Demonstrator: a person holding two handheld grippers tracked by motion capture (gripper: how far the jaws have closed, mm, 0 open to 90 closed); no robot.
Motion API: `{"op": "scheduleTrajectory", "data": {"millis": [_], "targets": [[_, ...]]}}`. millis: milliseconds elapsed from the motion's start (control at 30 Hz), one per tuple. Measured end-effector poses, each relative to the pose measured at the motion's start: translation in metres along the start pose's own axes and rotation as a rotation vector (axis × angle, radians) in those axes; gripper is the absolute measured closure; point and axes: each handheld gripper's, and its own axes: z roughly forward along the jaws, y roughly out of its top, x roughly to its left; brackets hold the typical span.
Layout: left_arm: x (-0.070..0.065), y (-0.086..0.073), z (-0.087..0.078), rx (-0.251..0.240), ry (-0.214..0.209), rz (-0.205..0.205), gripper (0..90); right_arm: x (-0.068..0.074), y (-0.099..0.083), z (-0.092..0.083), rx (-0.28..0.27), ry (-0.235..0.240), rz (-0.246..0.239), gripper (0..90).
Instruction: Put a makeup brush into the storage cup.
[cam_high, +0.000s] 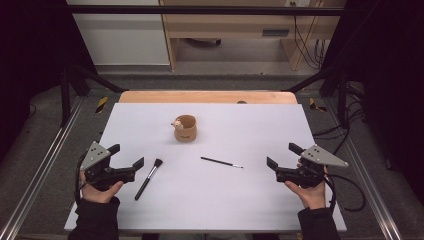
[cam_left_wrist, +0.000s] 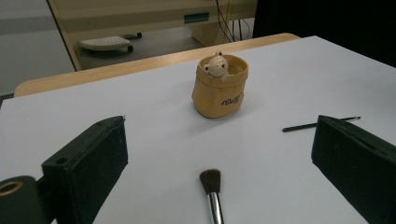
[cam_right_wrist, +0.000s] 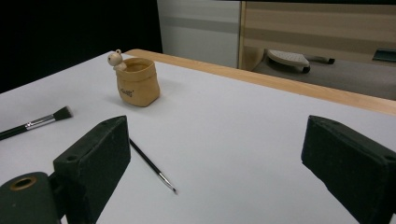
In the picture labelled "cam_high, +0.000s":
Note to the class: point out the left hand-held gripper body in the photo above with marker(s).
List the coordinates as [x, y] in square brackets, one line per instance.
[96, 173]

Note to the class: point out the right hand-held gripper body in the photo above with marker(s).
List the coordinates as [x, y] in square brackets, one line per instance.
[308, 175]

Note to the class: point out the thick black makeup brush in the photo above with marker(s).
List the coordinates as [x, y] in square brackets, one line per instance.
[147, 180]

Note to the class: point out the thin black makeup brush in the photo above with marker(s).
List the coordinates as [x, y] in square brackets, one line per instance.
[220, 162]

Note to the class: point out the brown wooden cup with figure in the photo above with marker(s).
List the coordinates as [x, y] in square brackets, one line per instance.
[185, 132]

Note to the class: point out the person's right hand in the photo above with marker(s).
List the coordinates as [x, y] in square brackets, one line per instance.
[311, 197]

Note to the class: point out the person's left hand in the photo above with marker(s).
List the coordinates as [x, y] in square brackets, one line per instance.
[100, 196]

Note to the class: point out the yellow black tape marker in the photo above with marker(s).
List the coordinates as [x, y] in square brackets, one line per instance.
[101, 104]
[315, 105]

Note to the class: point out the white table board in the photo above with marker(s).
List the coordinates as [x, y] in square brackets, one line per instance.
[216, 200]

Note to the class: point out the wooden table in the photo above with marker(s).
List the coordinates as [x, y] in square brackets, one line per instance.
[200, 97]

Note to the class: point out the white cabinet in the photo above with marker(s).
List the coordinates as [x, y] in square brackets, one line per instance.
[123, 40]

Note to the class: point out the black curtain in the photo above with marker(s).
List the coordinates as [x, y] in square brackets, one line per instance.
[393, 83]
[26, 66]

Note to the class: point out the light wooden desk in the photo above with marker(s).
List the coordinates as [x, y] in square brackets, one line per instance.
[233, 28]

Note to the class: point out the aluminium floor rail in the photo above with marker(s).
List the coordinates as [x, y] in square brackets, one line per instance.
[36, 176]
[366, 176]

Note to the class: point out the black metal frame stand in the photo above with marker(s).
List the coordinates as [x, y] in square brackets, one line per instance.
[342, 96]
[65, 96]

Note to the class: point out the black horizontal frame bar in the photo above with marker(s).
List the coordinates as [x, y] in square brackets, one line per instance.
[200, 10]

